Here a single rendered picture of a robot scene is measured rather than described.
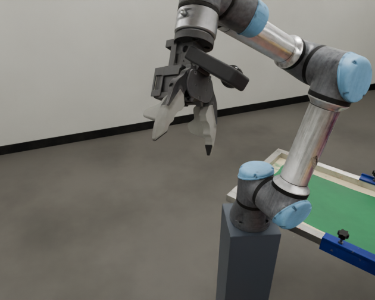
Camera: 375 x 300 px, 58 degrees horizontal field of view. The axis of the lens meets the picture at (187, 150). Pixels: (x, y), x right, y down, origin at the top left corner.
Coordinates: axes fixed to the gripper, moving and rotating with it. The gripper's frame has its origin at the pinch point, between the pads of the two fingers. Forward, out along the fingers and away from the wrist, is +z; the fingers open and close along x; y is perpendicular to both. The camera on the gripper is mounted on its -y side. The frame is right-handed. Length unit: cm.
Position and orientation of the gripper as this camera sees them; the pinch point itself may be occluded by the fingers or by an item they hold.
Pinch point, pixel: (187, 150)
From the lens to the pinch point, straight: 56.9
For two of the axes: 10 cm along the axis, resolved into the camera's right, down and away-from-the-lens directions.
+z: -1.4, 9.8, -1.0
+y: -7.8, -0.5, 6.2
